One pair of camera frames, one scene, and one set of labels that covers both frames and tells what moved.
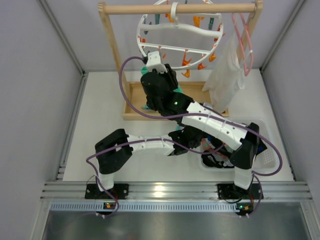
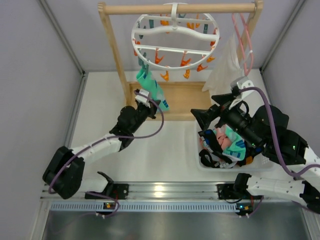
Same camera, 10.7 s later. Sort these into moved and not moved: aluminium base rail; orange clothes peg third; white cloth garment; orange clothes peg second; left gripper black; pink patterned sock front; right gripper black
Moved: left gripper black; right gripper black; pink patterned sock front
Not moved: orange clothes peg third; aluminium base rail; orange clothes peg second; white cloth garment
